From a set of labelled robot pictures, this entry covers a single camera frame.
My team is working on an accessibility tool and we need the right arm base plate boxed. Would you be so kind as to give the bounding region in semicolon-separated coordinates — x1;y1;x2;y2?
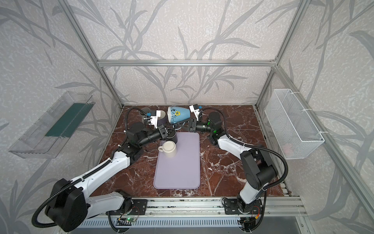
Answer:
221;198;263;215

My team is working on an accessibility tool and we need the blue mug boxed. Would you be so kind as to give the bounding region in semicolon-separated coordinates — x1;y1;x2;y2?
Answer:
167;106;191;124

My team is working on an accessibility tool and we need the clear plastic wall bin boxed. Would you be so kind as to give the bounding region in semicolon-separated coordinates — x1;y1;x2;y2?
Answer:
8;91;95;159

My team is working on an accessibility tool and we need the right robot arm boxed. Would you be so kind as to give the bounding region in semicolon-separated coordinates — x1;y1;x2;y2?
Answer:
189;104;289;213

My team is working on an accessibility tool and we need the white wire mesh basket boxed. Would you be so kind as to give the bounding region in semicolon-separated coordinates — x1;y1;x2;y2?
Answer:
265;89;325;160

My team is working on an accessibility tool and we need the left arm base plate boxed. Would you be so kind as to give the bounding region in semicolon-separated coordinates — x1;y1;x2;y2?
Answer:
117;199;148;215

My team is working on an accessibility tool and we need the black mug white rim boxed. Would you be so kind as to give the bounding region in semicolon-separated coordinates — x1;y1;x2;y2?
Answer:
160;129;178;144

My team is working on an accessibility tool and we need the lilac rectangular tray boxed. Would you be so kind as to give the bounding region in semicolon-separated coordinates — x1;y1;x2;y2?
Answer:
153;132;200;189

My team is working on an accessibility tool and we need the white slotted vent strip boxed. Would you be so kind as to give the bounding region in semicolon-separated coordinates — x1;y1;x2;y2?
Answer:
78;218;243;228

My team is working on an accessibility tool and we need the lilac purple mug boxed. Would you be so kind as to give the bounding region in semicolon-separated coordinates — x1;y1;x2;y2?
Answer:
157;110;168;126

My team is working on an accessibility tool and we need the cream white mug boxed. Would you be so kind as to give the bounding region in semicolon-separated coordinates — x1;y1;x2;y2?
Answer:
158;141;177;158

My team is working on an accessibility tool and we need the grey mug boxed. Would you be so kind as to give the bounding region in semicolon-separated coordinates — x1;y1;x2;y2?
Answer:
139;107;151;124

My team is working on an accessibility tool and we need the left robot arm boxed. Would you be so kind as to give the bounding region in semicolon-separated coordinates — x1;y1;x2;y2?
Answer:
31;107;169;232

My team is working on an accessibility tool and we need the aluminium front rail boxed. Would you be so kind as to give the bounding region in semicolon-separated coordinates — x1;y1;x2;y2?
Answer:
110;197;307;218

